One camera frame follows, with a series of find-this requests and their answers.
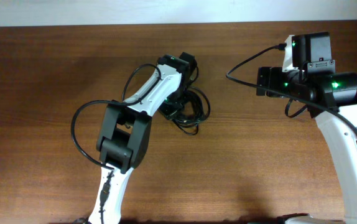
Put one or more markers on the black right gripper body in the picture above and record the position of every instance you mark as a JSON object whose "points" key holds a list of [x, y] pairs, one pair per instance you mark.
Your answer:
{"points": [[278, 81]]}

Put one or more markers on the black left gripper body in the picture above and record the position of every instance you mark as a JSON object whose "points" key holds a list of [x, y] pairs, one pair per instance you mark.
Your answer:
{"points": [[175, 102]]}

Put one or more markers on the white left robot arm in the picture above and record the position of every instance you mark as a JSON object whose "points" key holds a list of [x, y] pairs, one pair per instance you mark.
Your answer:
{"points": [[124, 136]]}

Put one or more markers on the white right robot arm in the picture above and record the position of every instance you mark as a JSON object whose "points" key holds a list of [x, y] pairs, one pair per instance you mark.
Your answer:
{"points": [[308, 72]]}

